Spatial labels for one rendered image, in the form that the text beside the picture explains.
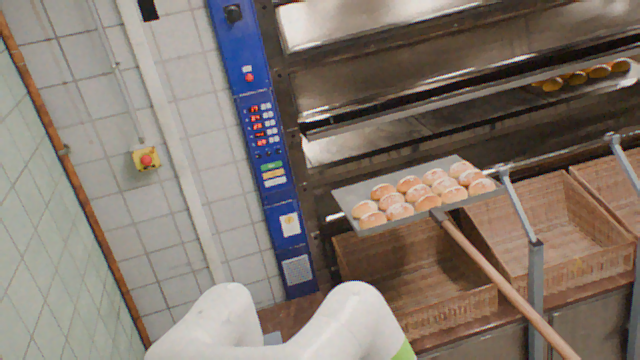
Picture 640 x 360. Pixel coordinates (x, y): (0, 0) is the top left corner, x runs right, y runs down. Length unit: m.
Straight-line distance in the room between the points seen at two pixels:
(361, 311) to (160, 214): 1.48
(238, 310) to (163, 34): 1.14
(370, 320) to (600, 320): 1.82
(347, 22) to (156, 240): 1.19
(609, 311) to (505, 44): 1.22
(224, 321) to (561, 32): 1.91
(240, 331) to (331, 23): 1.26
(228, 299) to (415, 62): 1.37
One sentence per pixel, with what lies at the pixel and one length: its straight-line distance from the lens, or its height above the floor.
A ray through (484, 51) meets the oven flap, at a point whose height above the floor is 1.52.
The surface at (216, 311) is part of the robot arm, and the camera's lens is 1.24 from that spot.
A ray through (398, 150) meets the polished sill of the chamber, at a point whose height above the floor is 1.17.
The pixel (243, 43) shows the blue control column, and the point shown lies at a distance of 2.03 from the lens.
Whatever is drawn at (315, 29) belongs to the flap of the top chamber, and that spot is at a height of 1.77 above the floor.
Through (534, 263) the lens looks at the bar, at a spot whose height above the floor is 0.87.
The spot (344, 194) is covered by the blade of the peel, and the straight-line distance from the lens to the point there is 2.07.
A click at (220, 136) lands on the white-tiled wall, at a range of 2.15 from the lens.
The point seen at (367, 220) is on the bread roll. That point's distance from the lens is 1.82.
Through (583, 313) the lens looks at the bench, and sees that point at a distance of 2.57.
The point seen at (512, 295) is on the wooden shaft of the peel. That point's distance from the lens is 1.52.
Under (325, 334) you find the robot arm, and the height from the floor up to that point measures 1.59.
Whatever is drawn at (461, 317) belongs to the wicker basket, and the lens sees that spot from 2.30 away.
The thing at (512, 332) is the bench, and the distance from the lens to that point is 2.42.
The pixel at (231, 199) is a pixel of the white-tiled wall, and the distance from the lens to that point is 2.27.
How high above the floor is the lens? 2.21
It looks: 27 degrees down
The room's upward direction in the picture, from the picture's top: 11 degrees counter-clockwise
